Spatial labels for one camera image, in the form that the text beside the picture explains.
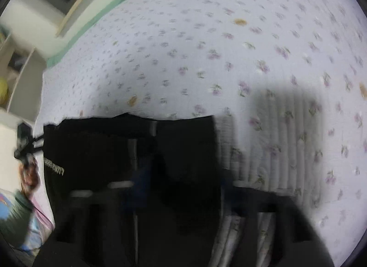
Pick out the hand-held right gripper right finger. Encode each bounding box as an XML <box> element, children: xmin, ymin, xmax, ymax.
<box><xmin>222</xmin><ymin>179</ymin><xmax>335</xmax><ymax>267</ymax></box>

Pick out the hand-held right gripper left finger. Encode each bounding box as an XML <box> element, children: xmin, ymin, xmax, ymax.
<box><xmin>32</xmin><ymin>166</ymin><xmax>153</xmax><ymax>267</ymax></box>

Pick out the black hooded jacket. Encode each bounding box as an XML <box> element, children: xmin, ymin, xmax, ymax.
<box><xmin>43</xmin><ymin>113</ymin><xmax>225</xmax><ymax>267</ymax></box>

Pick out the person's left hand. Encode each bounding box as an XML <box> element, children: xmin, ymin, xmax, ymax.
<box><xmin>19</xmin><ymin>159</ymin><xmax>40</xmax><ymax>192</ymax></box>

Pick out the yellow globe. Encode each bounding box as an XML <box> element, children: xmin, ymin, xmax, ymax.
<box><xmin>0</xmin><ymin>77</ymin><xmax>10</xmax><ymax>104</ymax></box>

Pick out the white bookshelf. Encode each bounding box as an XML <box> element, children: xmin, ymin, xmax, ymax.
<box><xmin>0</xmin><ymin>24</ymin><xmax>44</xmax><ymax>114</ymax></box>

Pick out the bed with floral sheet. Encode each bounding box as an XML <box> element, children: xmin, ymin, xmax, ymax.
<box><xmin>34</xmin><ymin>0</ymin><xmax>367</xmax><ymax>267</ymax></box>

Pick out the beige window sill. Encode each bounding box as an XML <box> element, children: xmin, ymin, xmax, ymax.
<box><xmin>56</xmin><ymin>0</ymin><xmax>135</xmax><ymax>38</ymax></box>

